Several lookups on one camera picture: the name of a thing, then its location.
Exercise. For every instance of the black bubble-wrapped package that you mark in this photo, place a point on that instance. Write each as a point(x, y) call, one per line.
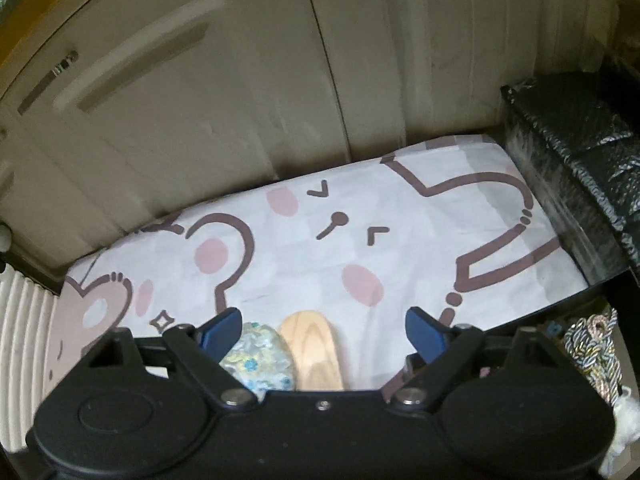
point(590, 160)

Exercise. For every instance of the pink crochet toy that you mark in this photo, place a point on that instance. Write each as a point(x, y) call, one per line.
point(485, 372)

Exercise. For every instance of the dark multicoloured scrunchie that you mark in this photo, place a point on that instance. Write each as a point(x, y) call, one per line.
point(552, 330)

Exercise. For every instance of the white ribbed panel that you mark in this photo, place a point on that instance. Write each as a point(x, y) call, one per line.
point(25, 335)

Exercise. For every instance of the beige cabinet door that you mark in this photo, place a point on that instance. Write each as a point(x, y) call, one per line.
point(200, 160)
point(425, 60)

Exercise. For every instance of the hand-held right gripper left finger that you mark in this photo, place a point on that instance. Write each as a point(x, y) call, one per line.
point(220, 330)

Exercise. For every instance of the black cardboard box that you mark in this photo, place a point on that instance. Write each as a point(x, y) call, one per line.
point(550, 305)

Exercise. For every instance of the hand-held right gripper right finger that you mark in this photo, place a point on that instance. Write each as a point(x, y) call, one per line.
point(422, 332)

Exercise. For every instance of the cartoon bear printed blanket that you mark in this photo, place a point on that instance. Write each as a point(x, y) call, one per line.
point(400, 240)

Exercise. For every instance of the blue floral fabric pouch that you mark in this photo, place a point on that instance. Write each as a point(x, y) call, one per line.
point(260, 360)

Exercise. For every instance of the white fluffy pompom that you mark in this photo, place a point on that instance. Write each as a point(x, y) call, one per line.
point(627, 420)

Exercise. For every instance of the oval wooden box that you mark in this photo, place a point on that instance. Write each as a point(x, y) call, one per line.
point(312, 350)

